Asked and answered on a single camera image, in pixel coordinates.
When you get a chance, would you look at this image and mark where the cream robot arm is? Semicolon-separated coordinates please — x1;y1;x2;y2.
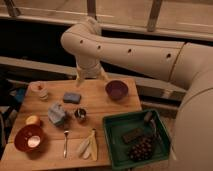
61;17;213;171

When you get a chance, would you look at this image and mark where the bunch of dark grapes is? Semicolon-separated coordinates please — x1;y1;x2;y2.
128;136;154;162

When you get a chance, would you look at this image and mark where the metal utensil in tray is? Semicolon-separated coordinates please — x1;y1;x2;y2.
144;112;157;133

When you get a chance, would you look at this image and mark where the white object in red bowl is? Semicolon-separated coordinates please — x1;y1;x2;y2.
28;136;41;148

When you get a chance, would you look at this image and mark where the green plastic tray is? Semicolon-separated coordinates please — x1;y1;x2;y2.
103;109;170;170

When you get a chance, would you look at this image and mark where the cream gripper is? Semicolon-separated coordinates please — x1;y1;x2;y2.
75;63;108;87

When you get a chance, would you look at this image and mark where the dark brown rectangular block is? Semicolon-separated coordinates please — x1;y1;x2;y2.
122;128;143;143

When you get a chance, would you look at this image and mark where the small metal cup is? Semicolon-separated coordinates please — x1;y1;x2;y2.
74;108;86;123

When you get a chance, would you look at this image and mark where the blue sponge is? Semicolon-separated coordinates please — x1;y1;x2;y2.
63;92;81;104

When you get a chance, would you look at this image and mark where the metal fork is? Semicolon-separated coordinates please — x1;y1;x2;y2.
63;130;69;158

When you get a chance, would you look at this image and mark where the yellow apple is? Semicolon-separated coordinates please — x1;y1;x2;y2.
26;115;41;126

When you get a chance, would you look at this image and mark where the purple bowl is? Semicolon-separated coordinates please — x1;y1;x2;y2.
105;80;128;100

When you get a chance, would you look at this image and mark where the red bowl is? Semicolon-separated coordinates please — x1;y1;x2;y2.
14;125;45;152

